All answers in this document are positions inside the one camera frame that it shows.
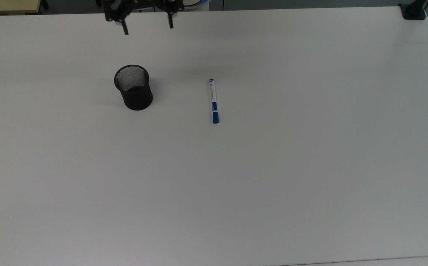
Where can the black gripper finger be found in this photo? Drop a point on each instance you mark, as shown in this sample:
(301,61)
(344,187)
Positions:
(125,27)
(170,21)

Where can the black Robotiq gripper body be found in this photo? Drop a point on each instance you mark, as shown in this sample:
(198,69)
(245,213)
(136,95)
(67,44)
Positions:
(143,3)

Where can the blue and white marker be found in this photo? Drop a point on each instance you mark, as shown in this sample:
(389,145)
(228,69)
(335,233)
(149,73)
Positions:
(213,99)

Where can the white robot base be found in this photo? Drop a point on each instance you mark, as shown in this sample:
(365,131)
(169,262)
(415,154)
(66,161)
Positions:
(197,4)

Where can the black mesh pen cup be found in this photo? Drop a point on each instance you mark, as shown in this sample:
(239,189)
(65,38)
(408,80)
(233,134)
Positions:
(135,92)

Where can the light wooden side table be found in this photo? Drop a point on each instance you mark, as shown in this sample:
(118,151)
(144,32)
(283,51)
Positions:
(7,5)

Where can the black table clamp mount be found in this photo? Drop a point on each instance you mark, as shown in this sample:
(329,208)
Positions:
(413,11)

